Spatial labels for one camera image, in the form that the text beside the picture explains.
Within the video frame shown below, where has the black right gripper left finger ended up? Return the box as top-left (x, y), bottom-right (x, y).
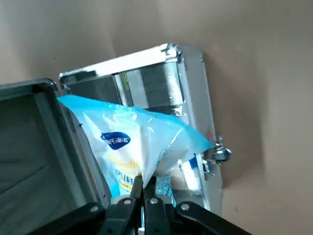
top-left (22, 175), bottom-right (144, 235)

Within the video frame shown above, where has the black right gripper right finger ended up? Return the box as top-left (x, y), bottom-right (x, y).
top-left (144, 176), bottom-right (254, 235)

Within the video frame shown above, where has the blue cotton swab packet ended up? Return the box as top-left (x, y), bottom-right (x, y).
top-left (56, 95), bottom-right (215, 213)

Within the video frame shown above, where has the silver aluminium medicine case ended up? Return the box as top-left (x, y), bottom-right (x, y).
top-left (0, 43), bottom-right (232, 235)

